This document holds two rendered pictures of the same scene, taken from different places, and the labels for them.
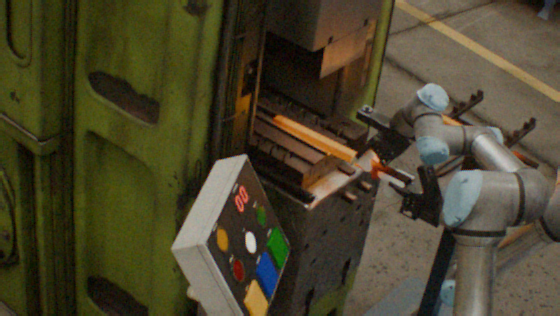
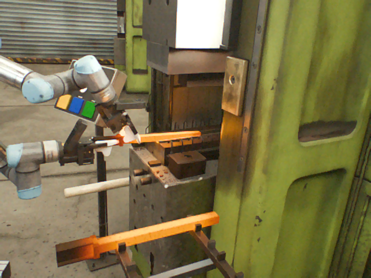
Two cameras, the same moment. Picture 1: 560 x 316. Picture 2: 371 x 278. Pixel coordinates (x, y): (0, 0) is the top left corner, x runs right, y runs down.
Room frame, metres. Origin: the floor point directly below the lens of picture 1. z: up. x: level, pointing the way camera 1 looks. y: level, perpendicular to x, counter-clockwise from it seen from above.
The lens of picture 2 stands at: (2.84, -1.21, 1.49)
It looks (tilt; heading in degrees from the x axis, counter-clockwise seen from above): 21 degrees down; 117
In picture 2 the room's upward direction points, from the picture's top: 4 degrees clockwise
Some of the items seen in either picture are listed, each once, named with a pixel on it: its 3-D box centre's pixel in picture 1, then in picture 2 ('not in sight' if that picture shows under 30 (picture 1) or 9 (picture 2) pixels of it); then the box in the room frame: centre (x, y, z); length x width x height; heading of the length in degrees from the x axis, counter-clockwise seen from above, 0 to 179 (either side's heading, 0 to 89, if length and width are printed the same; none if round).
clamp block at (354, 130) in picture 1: (343, 134); (187, 164); (2.33, -0.18, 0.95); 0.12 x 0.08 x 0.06; 56
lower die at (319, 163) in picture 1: (264, 132); (198, 140); (2.27, 0.04, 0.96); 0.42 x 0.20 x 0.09; 56
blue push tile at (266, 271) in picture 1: (265, 275); (77, 105); (1.62, -0.01, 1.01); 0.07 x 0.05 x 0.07; 171
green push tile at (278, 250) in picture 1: (275, 248); (90, 110); (1.72, -0.03, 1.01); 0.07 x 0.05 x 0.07; 171
